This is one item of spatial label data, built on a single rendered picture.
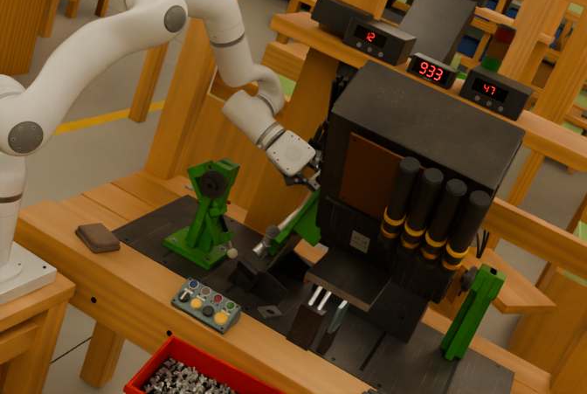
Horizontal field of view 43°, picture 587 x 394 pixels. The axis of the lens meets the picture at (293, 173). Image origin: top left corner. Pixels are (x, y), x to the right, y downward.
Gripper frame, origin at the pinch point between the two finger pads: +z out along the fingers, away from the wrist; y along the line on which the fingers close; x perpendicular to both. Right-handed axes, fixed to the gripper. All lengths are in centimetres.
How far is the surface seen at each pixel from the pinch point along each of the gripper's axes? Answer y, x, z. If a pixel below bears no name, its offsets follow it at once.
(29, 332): -76, 4, -24
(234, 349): -46.4, -6.1, 14.2
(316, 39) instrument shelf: 26.5, -7.1, -26.4
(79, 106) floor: 32, 302, -173
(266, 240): -20.1, 3.0, 1.2
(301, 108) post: 19.0, 16.4, -19.5
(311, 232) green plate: -12.7, -4.6, 8.2
